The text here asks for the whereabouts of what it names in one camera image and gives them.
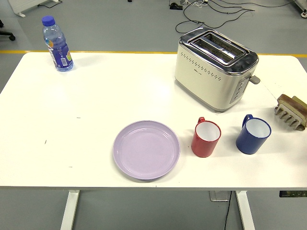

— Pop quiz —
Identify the black floor cable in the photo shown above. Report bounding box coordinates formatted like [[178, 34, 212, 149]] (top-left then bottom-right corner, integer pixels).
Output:
[[175, 0, 298, 33]]

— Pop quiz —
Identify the black table control panel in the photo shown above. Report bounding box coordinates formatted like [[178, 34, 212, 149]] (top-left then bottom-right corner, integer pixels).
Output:
[[279, 191, 307, 198]]

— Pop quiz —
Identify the purple plate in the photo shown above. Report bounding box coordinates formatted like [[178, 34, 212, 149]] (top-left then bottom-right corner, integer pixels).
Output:
[[113, 120, 181, 181]]

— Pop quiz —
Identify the black office chair base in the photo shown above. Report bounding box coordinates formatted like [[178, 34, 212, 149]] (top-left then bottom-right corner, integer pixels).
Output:
[[0, 19, 16, 41]]

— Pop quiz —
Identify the blue mug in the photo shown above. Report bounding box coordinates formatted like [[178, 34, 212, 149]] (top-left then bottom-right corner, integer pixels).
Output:
[[236, 114, 272, 155]]

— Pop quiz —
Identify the white table leg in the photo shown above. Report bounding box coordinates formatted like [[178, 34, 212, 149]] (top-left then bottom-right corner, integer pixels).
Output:
[[59, 190, 80, 230], [235, 191, 256, 230]]

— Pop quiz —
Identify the red mug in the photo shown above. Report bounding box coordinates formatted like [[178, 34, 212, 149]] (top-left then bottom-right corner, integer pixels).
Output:
[[191, 116, 222, 158]]

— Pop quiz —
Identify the metal toast rack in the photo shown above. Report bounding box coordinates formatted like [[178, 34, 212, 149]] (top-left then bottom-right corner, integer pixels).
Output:
[[274, 95, 307, 132]]

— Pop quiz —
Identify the thin black hanging cable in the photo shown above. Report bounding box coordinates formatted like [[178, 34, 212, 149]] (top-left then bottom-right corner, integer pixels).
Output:
[[224, 191, 232, 230]]

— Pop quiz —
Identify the white floor cable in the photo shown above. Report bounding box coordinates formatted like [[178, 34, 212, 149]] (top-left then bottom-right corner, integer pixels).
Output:
[[187, 0, 209, 8]]

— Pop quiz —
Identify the white panel stand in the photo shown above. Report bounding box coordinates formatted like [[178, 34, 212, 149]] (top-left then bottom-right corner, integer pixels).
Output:
[[8, 0, 63, 17]]

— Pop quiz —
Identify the water bottle blue cap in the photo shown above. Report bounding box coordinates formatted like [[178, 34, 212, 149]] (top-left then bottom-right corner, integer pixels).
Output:
[[41, 15, 74, 72]]

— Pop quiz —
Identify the bread slice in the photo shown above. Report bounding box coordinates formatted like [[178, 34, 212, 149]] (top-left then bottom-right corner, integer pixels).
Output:
[[277, 93, 307, 113]]

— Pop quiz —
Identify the white equipment leg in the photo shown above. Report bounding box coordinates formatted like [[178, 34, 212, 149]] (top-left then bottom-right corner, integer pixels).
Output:
[[294, 0, 307, 18]]

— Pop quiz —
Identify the cream and chrome toaster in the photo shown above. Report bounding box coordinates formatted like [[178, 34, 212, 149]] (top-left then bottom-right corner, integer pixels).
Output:
[[174, 27, 261, 113]]

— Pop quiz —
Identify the clear plastic bracket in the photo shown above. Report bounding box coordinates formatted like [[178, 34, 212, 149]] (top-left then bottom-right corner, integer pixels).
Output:
[[208, 191, 232, 202]]

